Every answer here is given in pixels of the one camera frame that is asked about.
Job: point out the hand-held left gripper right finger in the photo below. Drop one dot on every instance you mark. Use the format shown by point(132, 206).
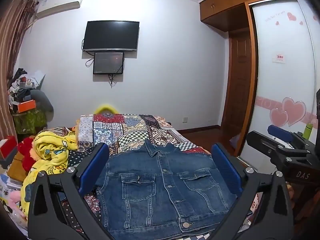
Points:
point(226, 166)

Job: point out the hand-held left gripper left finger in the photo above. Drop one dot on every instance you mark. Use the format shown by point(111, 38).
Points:
point(96, 165)

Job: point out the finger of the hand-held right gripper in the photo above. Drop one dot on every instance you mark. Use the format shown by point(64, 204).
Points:
point(280, 132)
point(265, 145)

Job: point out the blue denim jacket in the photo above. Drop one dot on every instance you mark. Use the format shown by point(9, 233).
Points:
point(160, 192)

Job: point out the green bottle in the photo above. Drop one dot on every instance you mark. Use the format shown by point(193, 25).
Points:
point(307, 131)

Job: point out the yellow cartoon blanket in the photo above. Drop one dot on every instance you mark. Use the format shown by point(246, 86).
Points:
point(53, 152)

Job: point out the white heart-print wardrobe door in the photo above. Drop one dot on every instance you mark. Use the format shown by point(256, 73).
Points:
point(280, 87)

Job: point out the patchwork patterned blanket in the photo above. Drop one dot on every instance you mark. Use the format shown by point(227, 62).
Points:
point(130, 130)

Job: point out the yellow chair back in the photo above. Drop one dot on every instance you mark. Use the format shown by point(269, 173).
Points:
point(100, 108)

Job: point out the brown wooden door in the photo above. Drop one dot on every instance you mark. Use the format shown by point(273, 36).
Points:
point(237, 80)

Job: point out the red plush toy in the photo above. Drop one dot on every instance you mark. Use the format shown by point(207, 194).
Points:
point(26, 152)

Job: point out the green patterned cloth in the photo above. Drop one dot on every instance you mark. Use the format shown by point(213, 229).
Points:
point(30, 121)

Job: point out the brown bag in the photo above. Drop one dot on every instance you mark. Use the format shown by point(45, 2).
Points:
point(16, 168)

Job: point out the pink plush toy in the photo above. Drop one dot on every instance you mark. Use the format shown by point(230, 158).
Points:
point(13, 197)

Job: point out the red box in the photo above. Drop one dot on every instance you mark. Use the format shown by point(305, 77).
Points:
point(7, 146)

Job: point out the orange box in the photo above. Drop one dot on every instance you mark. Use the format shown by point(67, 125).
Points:
point(26, 106)

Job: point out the pile of clutter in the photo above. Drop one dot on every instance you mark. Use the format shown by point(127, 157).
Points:
point(25, 82)

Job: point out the wooden overhead cabinet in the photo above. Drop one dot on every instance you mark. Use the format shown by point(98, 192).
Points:
point(225, 2)

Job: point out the striped brown curtain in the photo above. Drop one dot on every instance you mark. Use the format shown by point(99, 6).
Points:
point(11, 42)

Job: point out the white air conditioner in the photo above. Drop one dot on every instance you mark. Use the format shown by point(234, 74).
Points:
point(58, 3)

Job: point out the white wall socket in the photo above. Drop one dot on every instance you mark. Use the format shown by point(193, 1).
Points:
point(185, 119)

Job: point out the small black wall monitor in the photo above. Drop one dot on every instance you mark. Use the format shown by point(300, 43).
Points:
point(108, 63)

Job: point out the black wall television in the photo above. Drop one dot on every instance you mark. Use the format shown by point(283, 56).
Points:
point(111, 35)

